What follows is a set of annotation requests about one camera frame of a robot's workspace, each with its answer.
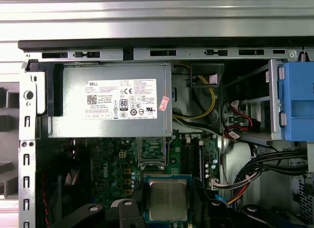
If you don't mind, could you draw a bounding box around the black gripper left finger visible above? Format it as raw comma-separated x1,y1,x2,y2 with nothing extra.
61,180,146,228

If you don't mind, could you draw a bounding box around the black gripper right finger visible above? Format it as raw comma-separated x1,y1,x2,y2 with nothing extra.
192,176,309,228

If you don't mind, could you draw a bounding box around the silver CPU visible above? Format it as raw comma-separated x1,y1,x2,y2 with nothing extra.
144,174,193,224

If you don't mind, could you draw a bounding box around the black RAM slot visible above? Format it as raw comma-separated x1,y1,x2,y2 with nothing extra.
181,139,191,182
192,139,204,184

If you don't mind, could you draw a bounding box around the green motherboard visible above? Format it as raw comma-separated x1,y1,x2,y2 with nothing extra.
71,133,221,228

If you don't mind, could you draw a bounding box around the metal socket cover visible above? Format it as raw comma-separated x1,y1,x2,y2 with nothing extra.
136,137,168,170

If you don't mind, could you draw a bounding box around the black case fan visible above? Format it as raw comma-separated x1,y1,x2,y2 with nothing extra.
58,164,85,206

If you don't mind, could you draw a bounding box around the grey power supply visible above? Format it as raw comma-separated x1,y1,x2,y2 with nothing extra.
48,62,173,139

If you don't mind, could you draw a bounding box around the metal drive cage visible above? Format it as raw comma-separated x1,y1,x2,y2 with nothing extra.
222,58,314,150

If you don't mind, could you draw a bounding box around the blue plastic drive latch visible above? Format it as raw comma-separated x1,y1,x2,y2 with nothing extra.
277,62,314,142

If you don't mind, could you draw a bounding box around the black PC case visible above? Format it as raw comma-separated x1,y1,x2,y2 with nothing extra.
18,36,314,228

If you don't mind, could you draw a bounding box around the orange wire bundle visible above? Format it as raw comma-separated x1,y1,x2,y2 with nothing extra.
209,173,258,205

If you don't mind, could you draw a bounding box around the red fan wire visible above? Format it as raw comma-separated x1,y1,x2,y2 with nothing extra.
40,171,53,221

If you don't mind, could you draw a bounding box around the black wire bundle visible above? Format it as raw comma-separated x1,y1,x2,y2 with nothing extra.
230,149,310,204

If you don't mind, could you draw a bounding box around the red and black drive wire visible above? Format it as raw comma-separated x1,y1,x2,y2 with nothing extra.
223,100,254,140

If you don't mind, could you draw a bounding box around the yellow wire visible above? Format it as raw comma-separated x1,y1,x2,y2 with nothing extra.
173,63,218,121

